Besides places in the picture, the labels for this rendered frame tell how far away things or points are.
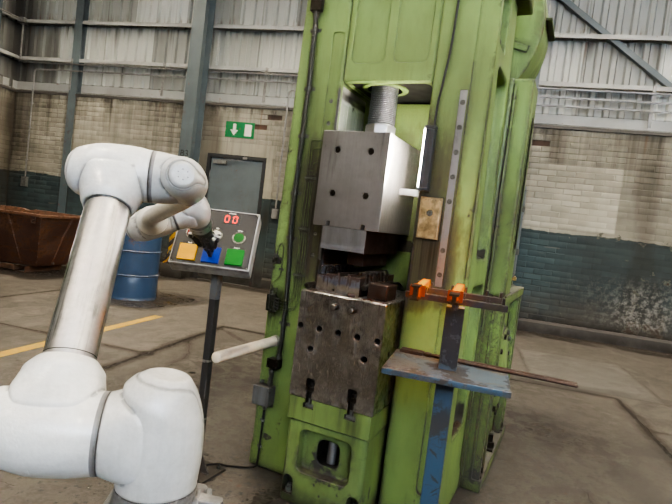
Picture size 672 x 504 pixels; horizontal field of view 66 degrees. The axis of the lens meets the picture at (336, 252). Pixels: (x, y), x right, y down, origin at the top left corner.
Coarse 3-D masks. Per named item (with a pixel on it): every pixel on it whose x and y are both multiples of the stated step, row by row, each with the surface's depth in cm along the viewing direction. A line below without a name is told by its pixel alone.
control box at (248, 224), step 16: (224, 224) 225; (240, 224) 226; (256, 224) 226; (176, 240) 220; (192, 240) 221; (224, 240) 222; (256, 240) 227; (176, 256) 217; (224, 256) 218; (208, 272) 221; (224, 272) 219; (240, 272) 218
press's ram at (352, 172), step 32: (352, 160) 213; (384, 160) 207; (416, 160) 240; (320, 192) 219; (352, 192) 213; (384, 192) 208; (416, 192) 221; (320, 224) 219; (352, 224) 212; (384, 224) 213
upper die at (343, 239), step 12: (324, 228) 218; (336, 228) 216; (324, 240) 218; (336, 240) 216; (348, 240) 213; (360, 240) 211; (372, 240) 217; (384, 240) 230; (396, 240) 245; (360, 252) 211; (372, 252) 219; (384, 252) 233; (396, 252) 248
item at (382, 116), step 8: (376, 88) 230; (384, 88) 228; (392, 88) 229; (376, 96) 230; (384, 96) 228; (392, 96) 230; (376, 104) 230; (384, 104) 229; (392, 104) 230; (376, 112) 230; (384, 112) 229; (392, 112) 231; (368, 120) 233; (376, 120) 230; (384, 120) 229; (392, 120) 231; (368, 128) 231; (376, 128) 229; (384, 128) 228; (392, 128) 231
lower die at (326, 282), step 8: (344, 272) 220; (320, 280) 219; (328, 280) 217; (336, 280) 215; (344, 280) 214; (352, 280) 212; (360, 280) 211; (368, 280) 219; (392, 280) 248; (320, 288) 219; (328, 288) 217; (336, 288) 215; (344, 288) 214; (352, 288) 212; (360, 288) 212; (360, 296) 213
